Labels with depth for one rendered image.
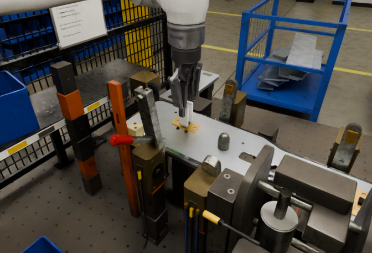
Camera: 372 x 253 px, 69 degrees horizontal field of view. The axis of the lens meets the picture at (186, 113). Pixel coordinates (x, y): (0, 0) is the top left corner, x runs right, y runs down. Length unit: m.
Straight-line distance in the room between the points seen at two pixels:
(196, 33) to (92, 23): 0.62
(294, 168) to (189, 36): 0.36
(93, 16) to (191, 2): 0.63
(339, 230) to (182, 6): 0.48
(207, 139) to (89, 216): 0.49
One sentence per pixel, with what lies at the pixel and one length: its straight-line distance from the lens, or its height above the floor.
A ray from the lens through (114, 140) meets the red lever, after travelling 0.57.
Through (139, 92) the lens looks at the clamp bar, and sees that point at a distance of 0.59.
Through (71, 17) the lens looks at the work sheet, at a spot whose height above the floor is 1.24.
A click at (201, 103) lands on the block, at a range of 0.99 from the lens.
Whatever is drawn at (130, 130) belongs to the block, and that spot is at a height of 1.06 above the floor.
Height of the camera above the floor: 1.49
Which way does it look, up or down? 33 degrees down
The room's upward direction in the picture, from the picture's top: straight up
